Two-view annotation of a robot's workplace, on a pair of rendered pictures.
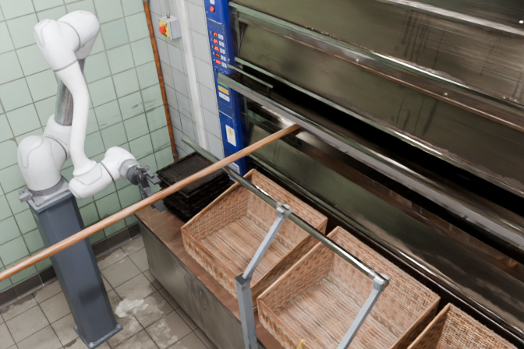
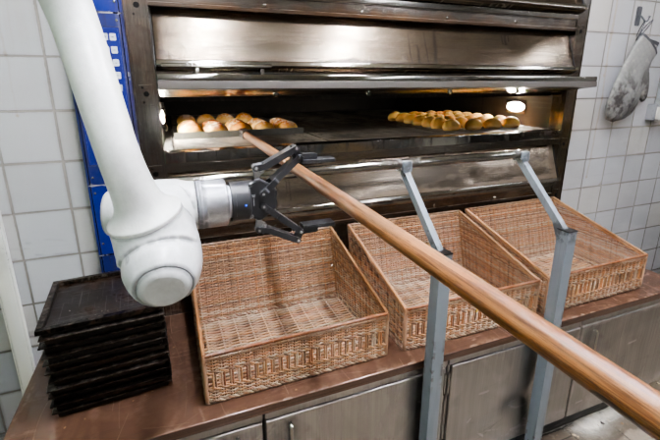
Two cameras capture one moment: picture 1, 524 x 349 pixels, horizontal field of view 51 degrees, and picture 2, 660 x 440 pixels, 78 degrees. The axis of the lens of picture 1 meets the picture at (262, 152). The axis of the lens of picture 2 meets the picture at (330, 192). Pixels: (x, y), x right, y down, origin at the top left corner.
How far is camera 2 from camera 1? 221 cm
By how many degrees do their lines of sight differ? 70
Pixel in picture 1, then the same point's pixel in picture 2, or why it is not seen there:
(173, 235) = (150, 417)
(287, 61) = (257, 43)
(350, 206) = (357, 189)
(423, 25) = not seen: outside the picture
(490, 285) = (484, 169)
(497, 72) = not seen: outside the picture
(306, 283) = not seen: hidden behind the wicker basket
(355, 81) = (357, 37)
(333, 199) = not seen: hidden behind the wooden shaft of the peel
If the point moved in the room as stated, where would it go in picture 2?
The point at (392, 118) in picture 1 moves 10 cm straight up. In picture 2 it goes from (406, 57) to (408, 28)
